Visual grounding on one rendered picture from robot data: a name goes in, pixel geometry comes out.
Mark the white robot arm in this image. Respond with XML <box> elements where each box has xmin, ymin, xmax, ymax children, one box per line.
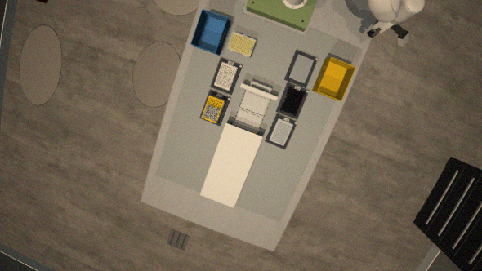
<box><xmin>283</xmin><ymin>0</ymin><xmax>425</xmax><ymax>47</ymax></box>

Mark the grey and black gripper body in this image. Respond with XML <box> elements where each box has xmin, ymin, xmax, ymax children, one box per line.
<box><xmin>373</xmin><ymin>20</ymin><xmax>394</xmax><ymax>33</ymax></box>

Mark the blue open-top bin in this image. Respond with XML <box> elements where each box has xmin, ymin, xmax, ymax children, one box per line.
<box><xmin>191</xmin><ymin>9</ymin><xmax>231</xmax><ymax>55</ymax></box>

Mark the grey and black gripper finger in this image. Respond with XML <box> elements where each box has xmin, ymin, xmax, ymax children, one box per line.
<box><xmin>367</xmin><ymin>28</ymin><xmax>381</xmax><ymax>38</ymax></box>

